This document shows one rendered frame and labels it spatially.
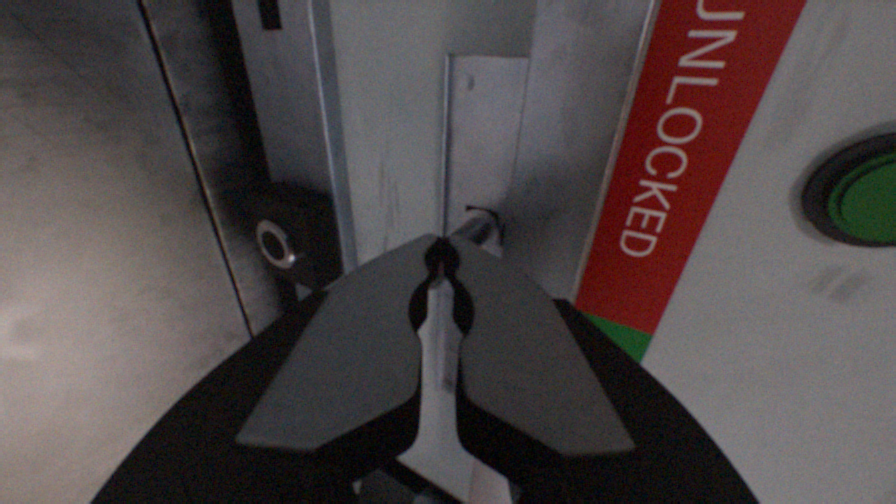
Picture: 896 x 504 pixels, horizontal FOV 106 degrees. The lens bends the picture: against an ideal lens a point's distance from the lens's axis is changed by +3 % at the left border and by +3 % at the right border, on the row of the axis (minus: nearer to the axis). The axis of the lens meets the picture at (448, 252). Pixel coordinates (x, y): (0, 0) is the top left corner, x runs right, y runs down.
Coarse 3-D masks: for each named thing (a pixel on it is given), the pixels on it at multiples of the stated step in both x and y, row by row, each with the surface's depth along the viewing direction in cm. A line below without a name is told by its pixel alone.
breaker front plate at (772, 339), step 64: (384, 0) 15; (448, 0) 14; (512, 0) 12; (832, 0) 9; (384, 64) 16; (448, 64) 14; (512, 64) 13; (640, 64) 11; (832, 64) 9; (384, 128) 18; (448, 128) 15; (512, 128) 14; (768, 128) 10; (832, 128) 10; (384, 192) 20; (448, 192) 17; (768, 192) 11; (704, 256) 13; (768, 256) 12; (832, 256) 11; (448, 320) 21; (704, 320) 14; (768, 320) 13; (832, 320) 12; (448, 384) 24; (704, 384) 15; (768, 384) 14; (832, 384) 12; (448, 448) 28; (768, 448) 15; (832, 448) 13
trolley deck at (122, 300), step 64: (0, 0) 13; (64, 0) 14; (128, 0) 16; (0, 64) 13; (64, 64) 15; (128, 64) 16; (0, 128) 14; (64, 128) 15; (128, 128) 17; (0, 192) 14; (64, 192) 16; (128, 192) 18; (192, 192) 20; (0, 256) 15; (64, 256) 16; (128, 256) 18; (192, 256) 21; (0, 320) 15; (64, 320) 17; (128, 320) 19; (192, 320) 22; (0, 384) 16; (64, 384) 18; (128, 384) 20; (192, 384) 24; (0, 448) 16; (64, 448) 18; (128, 448) 21
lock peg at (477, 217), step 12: (468, 216) 17; (480, 216) 16; (492, 216) 16; (468, 228) 15; (480, 228) 16; (492, 228) 16; (504, 228) 16; (480, 240) 16; (492, 240) 17; (432, 288) 13
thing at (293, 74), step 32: (256, 0) 17; (288, 0) 16; (320, 0) 16; (256, 32) 18; (288, 32) 17; (320, 32) 16; (256, 64) 19; (288, 64) 18; (320, 64) 17; (256, 96) 20; (288, 96) 18; (320, 96) 17; (288, 128) 20; (320, 128) 18; (288, 160) 21; (320, 160) 19; (320, 192) 20; (352, 224) 22; (352, 256) 23
